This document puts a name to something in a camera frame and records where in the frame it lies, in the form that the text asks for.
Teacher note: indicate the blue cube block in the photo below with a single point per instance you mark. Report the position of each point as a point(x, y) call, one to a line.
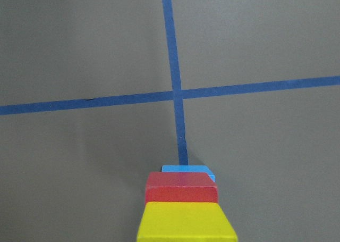
point(189, 168)

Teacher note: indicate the red cube block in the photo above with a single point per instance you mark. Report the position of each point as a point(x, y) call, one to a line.
point(180, 187)

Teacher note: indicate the yellow cube block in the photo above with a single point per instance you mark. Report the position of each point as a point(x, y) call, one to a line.
point(185, 221)

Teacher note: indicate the brown paper table cover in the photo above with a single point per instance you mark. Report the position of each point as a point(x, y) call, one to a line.
point(74, 165)

